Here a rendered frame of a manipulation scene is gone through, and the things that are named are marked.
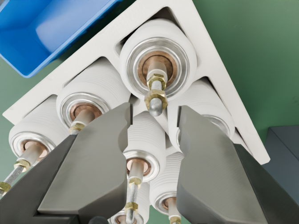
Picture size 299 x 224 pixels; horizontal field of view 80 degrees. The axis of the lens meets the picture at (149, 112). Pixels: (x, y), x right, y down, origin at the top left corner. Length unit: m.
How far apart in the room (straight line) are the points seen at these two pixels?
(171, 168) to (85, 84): 0.23
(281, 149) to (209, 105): 0.39
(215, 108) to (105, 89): 0.15
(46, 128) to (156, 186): 0.22
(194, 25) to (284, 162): 0.45
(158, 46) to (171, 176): 0.25
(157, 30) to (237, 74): 0.35
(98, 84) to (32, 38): 0.33
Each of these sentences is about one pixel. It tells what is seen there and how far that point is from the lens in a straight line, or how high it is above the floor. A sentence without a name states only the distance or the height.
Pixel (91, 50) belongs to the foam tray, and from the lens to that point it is 0.30.
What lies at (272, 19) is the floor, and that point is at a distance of 0.52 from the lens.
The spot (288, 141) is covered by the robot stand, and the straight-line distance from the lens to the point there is 0.61.
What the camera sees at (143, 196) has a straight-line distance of 0.44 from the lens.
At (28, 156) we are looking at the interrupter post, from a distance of 0.33.
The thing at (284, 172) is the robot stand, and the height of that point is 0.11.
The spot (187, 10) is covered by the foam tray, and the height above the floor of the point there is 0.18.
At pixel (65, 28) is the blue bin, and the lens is 0.51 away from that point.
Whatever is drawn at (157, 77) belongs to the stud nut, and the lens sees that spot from 0.17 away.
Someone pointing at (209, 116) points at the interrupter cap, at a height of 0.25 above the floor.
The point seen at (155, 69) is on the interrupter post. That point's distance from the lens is 0.19.
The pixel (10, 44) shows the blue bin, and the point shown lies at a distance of 0.49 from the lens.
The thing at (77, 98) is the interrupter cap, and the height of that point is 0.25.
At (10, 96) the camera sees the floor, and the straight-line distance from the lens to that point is 0.68.
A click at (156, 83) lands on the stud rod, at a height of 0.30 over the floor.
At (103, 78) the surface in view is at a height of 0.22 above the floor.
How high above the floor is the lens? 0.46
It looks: 59 degrees down
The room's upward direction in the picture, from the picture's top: 174 degrees counter-clockwise
